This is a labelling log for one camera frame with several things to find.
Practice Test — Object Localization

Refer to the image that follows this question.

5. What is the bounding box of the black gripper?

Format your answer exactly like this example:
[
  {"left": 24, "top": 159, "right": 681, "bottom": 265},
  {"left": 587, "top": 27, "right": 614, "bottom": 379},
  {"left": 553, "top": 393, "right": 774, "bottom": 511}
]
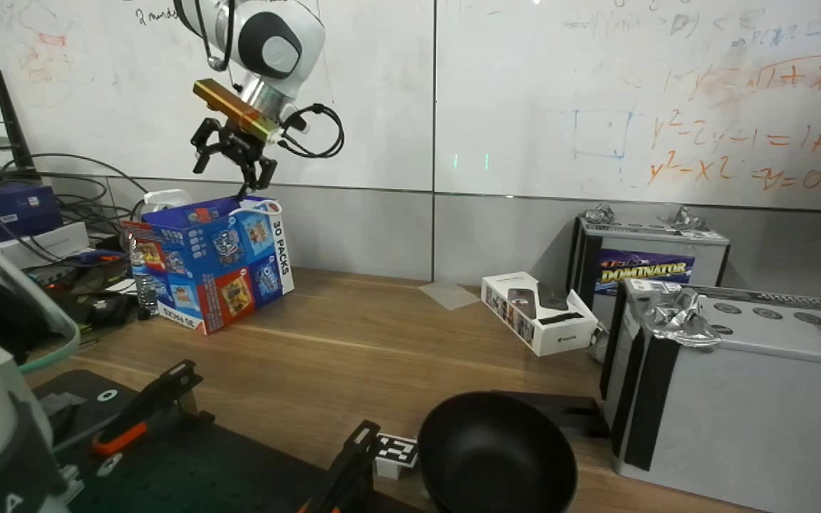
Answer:
[{"left": 188, "top": 117, "right": 282, "bottom": 199}]

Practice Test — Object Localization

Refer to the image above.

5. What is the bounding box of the black frying pan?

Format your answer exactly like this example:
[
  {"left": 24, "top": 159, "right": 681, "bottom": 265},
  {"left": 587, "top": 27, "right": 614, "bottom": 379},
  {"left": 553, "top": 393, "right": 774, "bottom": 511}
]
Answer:
[{"left": 417, "top": 392, "right": 578, "bottom": 513}]

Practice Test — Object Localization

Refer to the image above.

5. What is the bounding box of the black cable bundle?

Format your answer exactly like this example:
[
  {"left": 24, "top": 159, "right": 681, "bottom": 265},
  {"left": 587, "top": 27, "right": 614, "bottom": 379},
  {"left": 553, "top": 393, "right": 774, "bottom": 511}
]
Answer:
[{"left": 0, "top": 151, "right": 151, "bottom": 268}]

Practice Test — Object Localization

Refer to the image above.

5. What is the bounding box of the yellow wrist camera bar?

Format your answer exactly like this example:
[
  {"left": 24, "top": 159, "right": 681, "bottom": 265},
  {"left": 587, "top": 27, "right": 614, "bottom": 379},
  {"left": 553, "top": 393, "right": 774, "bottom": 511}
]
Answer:
[{"left": 188, "top": 77, "right": 286, "bottom": 142}]

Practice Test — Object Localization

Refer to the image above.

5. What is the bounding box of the black clamp orange trigger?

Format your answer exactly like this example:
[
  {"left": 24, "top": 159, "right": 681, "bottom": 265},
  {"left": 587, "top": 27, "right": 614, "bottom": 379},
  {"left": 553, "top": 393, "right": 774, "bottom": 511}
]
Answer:
[{"left": 52, "top": 357, "right": 205, "bottom": 461}]

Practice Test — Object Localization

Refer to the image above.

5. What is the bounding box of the black white fiducial tag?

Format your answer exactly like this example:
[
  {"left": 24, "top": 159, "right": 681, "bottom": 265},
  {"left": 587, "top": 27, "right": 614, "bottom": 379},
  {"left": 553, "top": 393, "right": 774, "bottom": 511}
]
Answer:
[{"left": 370, "top": 427, "right": 423, "bottom": 481}]

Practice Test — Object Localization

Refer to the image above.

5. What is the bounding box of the thin black camera cable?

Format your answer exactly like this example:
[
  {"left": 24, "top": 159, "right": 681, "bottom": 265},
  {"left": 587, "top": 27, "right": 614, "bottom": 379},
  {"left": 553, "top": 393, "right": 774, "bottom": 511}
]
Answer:
[{"left": 276, "top": 101, "right": 349, "bottom": 162}]

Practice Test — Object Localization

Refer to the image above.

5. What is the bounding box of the black perforated mat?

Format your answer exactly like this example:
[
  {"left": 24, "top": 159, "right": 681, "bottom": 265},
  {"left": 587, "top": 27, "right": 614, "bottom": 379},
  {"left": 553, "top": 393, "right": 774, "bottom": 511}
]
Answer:
[{"left": 35, "top": 367, "right": 415, "bottom": 513}]

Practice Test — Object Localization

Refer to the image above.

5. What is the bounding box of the blue printed cardboard box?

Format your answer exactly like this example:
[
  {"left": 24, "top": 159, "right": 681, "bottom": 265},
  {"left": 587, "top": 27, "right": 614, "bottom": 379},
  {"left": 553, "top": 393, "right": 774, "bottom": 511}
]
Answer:
[{"left": 122, "top": 193, "right": 298, "bottom": 340}]

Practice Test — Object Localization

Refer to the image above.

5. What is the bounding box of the small open white box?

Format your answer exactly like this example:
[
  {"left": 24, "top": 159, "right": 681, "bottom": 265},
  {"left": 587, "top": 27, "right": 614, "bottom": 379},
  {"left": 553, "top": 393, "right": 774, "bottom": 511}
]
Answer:
[{"left": 479, "top": 272, "right": 606, "bottom": 360}]

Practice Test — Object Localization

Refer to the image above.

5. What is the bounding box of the dark blue device box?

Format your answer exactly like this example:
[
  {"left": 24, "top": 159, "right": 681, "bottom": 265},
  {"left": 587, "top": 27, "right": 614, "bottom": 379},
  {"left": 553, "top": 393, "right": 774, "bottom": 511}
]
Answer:
[{"left": 0, "top": 183, "right": 65, "bottom": 245}]

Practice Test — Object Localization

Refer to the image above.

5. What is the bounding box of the large silver toaster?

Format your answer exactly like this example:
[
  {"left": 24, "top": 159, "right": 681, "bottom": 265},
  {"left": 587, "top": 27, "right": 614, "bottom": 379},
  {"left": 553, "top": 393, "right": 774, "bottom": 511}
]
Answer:
[{"left": 600, "top": 278, "right": 821, "bottom": 513}]

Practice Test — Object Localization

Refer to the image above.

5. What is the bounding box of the black power adapter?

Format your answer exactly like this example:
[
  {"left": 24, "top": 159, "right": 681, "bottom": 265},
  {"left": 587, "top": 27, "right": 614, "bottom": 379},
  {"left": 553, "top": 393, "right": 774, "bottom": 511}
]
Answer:
[{"left": 52, "top": 282, "right": 142, "bottom": 332}]

